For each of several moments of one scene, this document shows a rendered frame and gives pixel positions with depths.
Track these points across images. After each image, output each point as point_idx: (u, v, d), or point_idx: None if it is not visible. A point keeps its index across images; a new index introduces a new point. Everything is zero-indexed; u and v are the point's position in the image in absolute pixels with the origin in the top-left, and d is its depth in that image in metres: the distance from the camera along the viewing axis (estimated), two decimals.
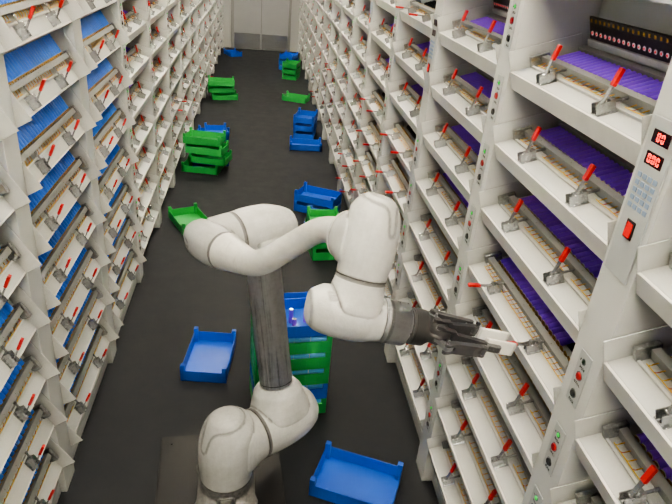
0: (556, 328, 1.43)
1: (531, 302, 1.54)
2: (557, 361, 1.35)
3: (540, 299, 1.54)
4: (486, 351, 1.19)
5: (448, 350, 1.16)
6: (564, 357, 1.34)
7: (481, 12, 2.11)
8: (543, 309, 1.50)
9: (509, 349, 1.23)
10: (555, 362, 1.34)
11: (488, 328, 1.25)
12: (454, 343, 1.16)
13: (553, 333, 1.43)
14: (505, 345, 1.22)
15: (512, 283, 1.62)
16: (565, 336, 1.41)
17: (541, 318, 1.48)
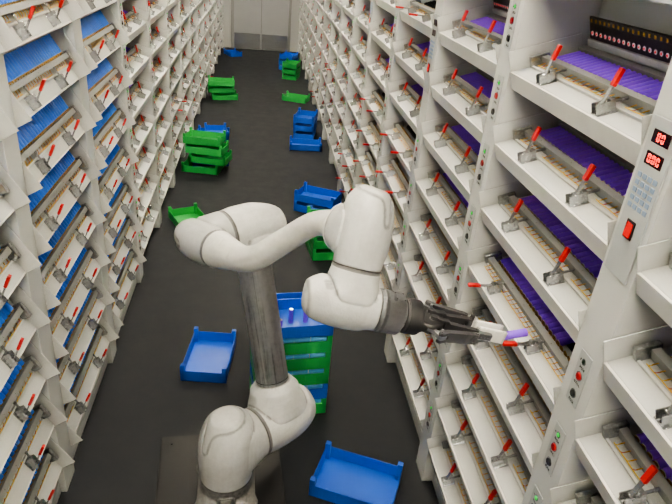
0: (556, 328, 1.43)
1: (531, 302, 1.54)
2: (557, 361, 1.35)
3: (540, 299, 1.54)
4: (477, 338, 1.23)
5: (442, 339, 1.19)
6: (564, 357, 1.34)
7: (481, 12, 2.11)
8: (543, 309, 1.50)
9: (500, 337, 1.27)
10: (555, 362, 1.34)
11: (482, 321, 1.28)
12: (447, 332, 1.20)
13: (553, 333, 1.43)
14: (496, 333, 1.26)
15: (512, 283, 1.62)
16: (565, 336, 1.41)
17: (541, 318, 1.48)
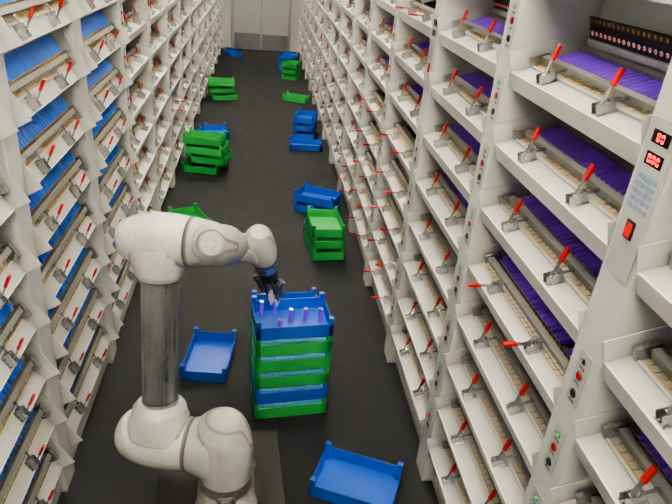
0: (556, 328, 1.43)
1: (531, 302, 1.54)
2: (557, 361, 1.35)
3: (540, 299, 1.54)
4: (262, 290, 2.32)
5: (254, 276, 2.26)
6: (564, 357, 1.34)
7: (481, 12, 2.11)
8: (543, 309, 1.50)
9: (270, 301, 2.37)
10: (555, 362, 1.34)
11: (275, 300, 2.32)
12: (255, 280, 2.26)
13: (553, 333, 1.43)
14: (269, 300, 2.35)
15: (512, 283, 1.62)
16: (565, 336, 1.41)
17: (541, 318, 1.48)
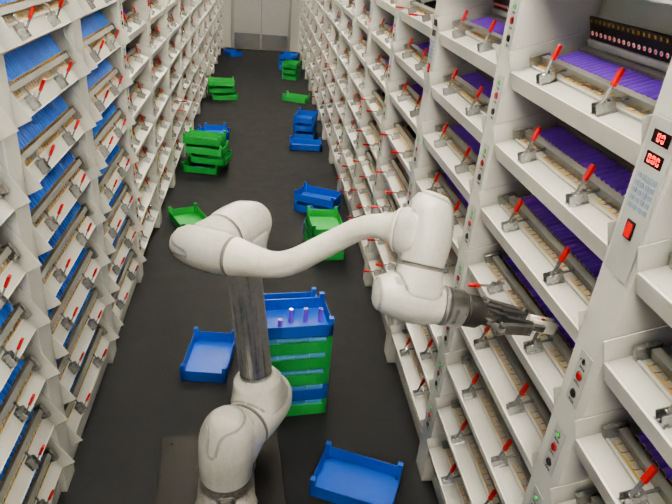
0: (562, 326, 1.43)
1: (537, 300, 1.54)
2: (566, 359, 1.35)
3: None
4: None
5: (483, 300, 1.41)
6: None
7: (481, 12, 2.11)
8: (549, 307, 1.50)
9: None
10: (564, 360, 1.34)
11: (534, 331, 1.37)
12: None
13: (559, 331, 1.43)
14: None
15: (517, 282, 1.62)
16: None
17: (547, 316, 1.48)
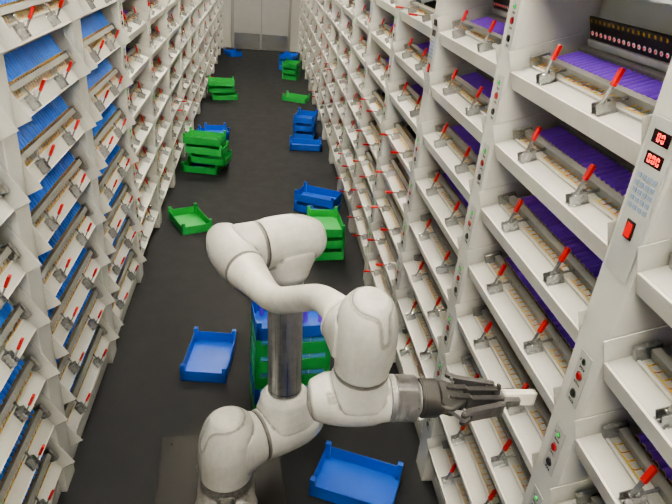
0: (562, 326, 1.43)
1: (537, 300, 1.54)
2: (565, 359, 1.35)
3: None
4: (490, 386, 1.19)
5: (448, 376, 1.20)
6: None
7: (481, 12, 2.11)
8: (549, 307, 1.50)
9: (527, 394, 1.17)
10: (563, 360, 1.34)
11: (509, 405, 1.16)
12: (452, 384, 1.20)
13: (559, 331, 1.43)
14: (520, 397, 1.17)
15: (519, 282, 1.62)
16: None
17: (547, 316, 1.48)
